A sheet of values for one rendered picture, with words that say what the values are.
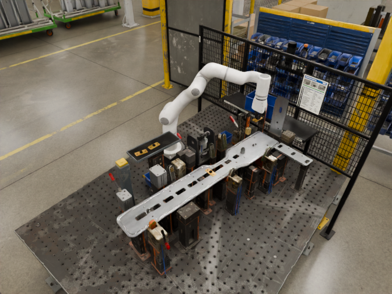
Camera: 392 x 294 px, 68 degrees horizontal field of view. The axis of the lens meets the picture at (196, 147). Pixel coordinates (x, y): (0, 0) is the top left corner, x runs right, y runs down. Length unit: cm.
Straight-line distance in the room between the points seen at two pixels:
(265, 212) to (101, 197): 125
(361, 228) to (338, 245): 35
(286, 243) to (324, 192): 62
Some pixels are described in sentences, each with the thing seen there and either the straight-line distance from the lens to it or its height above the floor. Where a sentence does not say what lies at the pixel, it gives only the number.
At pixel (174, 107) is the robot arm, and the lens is 225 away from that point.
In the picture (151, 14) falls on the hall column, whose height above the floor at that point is 8.
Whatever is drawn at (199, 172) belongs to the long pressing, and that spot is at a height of 100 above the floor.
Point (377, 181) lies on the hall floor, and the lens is 403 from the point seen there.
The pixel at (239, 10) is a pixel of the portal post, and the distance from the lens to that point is 645.
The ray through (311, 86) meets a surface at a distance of 253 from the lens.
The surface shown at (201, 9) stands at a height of 142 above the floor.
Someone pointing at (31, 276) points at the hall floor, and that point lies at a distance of 305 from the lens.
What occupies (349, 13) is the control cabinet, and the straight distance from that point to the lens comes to 859.
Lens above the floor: 242
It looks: 38 degrees down
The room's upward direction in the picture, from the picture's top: 1 degrees clockwise
